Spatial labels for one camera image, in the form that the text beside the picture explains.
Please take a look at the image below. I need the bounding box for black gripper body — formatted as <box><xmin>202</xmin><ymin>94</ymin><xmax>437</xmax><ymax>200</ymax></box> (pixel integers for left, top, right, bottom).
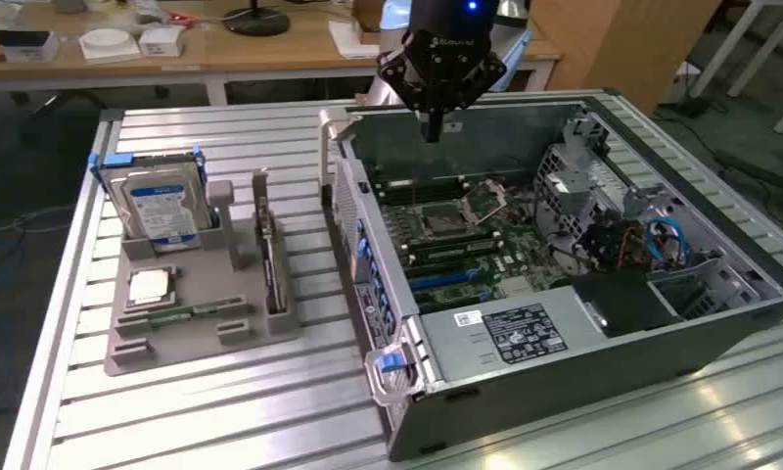
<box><xmin>403</xmin><ymin>0</ymin><xmax>501</xmax><ymax>114</ymax></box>

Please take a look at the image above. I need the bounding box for black Nvidia graphics card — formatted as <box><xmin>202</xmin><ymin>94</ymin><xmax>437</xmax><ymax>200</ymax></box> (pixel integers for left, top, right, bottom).
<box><xmin>250</xmin><ymin>167</ymin><xmax>290</xmax><ymax>315</ymax></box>

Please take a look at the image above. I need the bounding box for blue expansion slot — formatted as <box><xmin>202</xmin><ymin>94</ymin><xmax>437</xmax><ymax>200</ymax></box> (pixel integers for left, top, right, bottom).
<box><xmin>409</xmin><ymin>270</ymin><xmax>479</xmax><ymax>291</ymax></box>

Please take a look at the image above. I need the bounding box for white booklet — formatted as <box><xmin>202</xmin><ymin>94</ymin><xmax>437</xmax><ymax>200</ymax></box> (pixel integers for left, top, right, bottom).
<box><xmin>328</xmin><ymin>19</ymin><xmax>383</xmax><ymax>60</ymax></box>

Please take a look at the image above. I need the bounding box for wooden desk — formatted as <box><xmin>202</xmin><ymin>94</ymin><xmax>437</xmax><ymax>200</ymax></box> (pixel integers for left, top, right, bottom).
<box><xmin>0</xmin><ymin>0</ymin><xmax>562</xmax><ymax>107</ymax></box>

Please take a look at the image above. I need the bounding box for wooden cabinet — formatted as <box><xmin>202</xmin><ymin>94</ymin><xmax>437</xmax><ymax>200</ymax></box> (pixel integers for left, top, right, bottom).
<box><xmin>527</xmin><ymin>0</ymin><xmax>723</xmax><ymax>129</ymax></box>

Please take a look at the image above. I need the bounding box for black round lamp base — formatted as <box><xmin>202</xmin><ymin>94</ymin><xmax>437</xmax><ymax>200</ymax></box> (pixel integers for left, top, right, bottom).
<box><xmin>224</xmin><ymin>0</ymin><xmax>293</xmax><ymax>38</ymax></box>

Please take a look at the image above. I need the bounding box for metal socket cover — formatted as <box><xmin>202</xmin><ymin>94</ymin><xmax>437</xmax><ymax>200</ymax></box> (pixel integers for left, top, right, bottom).
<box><xmin>462</xmin><ymin>175</ymin><xmax>518</xmax><ymax>221</ymax></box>

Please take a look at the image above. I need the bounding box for metal disk bay cage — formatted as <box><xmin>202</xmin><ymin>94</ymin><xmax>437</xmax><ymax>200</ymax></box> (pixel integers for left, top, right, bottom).
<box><xmin>533</xmin><ymin>117</ymin><xmax>629</xmax><ymax>257</ymax></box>

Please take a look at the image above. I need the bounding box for CPU socket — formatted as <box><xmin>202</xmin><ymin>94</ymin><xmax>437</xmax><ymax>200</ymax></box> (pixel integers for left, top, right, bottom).
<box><xmin>417</xmin><ymin>200</ymin><xmax>473</xmax><ymax>237</ymax></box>

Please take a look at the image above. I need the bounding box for installed black RAM stick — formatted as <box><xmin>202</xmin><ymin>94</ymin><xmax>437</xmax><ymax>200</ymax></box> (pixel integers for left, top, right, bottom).
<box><xmin>405</xmin><ymin>233</ymin><xmax>502</xmax><ymax>257</ymax></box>
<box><xmin>406</xmin><ymin>245</ymin><xmax>501</xmax><ymax>269</ymax></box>

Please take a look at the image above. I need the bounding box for green motherboard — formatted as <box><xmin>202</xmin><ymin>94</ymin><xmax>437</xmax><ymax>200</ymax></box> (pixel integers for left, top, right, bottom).
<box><xmin>364</xmin><ymin>165</ymin><xmax>589</xmax><ymax>314</ymax></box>

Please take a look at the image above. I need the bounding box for small white box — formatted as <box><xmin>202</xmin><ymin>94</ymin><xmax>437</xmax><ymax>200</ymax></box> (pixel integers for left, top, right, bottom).
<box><xmin>138</xmin><ymin>26</ymin><xmax>186</xmax><ymax>57</ymax></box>

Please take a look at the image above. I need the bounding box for white round container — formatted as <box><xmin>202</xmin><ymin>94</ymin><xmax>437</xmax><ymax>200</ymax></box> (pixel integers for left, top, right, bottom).
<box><xmin>78</xmin><ymin>26</ymin><xmax>145</xmax><ymax>66</ymax></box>

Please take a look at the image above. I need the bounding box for hard disk with blue caddy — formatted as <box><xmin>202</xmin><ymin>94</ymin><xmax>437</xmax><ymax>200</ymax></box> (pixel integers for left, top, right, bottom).
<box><xmin>89</xmin><ymin>144</ymin><xmax>210</xmax><ymax>256</ymax></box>

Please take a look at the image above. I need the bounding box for black chair base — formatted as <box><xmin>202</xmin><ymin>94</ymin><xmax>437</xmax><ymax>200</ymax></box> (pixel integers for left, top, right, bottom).
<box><xmin>713</xmin><ymin>145</ymin><xmax>783</xmax><ymax>198</ymax></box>

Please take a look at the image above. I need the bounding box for grey power supply unit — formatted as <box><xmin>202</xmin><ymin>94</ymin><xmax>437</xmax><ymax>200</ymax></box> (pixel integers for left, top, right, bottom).
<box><xmin>419</xmin><ymin>286</ymin><xmax>610</xmax><ymax>384</ymax></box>

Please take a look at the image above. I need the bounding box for white box with dark lid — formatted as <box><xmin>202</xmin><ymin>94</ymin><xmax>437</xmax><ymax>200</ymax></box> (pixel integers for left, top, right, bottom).
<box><xmin>0</xmin><ymin>29</ymin><xmax>61</xmax><ymax>65</ymax></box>

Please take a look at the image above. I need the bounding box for silver CPU chip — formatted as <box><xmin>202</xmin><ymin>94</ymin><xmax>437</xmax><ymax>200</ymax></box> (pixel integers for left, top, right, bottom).
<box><xmin>126</xmin><ymin>269</ymin><xmax>173</xmax><ymax>306</ymax></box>

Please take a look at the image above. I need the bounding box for green RAM stick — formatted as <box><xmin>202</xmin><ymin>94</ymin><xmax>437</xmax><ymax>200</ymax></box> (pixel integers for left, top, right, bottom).
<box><xmin>120</xmin><ymin>300</ymin><xmax>246</xmax><ymax>327</ymax></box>

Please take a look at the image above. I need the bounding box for blue case release latch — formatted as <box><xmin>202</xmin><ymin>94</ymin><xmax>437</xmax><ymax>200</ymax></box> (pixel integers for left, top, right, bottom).
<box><xmin>375</xmin><ymin>350</ymin><xmax>411</xmax><ymax>377</ymax></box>

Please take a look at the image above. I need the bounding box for grey plastic parts rack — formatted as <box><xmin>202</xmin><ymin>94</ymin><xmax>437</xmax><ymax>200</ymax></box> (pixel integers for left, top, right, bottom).
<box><xmin>102</xmin><ymin>178</ymin><xmax>304</xmax><ymax>378</ymax></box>

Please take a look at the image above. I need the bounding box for open black PC case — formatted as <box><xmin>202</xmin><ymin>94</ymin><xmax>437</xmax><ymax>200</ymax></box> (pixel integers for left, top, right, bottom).
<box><xmin>317</xmin><ymin>86</ymin><xmax>783</xmax><ymax>464</ymax></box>

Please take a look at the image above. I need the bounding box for white table frame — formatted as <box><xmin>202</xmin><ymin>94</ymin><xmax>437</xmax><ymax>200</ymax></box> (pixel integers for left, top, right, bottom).
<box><xmin>686</xmin><ymin>0</ymin><xmax>783</xmax><ymax>134</ymax></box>

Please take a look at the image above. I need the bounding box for red wire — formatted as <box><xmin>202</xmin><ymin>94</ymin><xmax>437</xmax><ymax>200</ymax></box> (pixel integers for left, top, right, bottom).
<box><xmin>617</xmin><ymin>222</ymin><xmax>649</xmax><ymax>269</ymax></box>

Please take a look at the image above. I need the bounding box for blue wire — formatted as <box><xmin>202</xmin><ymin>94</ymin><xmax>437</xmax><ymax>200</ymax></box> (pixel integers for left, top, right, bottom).
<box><xmin>643</xmin><ymin>216</ymin><xmax>694</xmax><ymax>269</ymax></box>

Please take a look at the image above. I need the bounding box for blue floor cable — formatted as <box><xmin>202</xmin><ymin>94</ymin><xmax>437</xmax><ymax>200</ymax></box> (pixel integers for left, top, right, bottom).
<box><xmin>0</xmin><ymin>205</ymin><xmax>74</xmax><ymax>237</ymax></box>

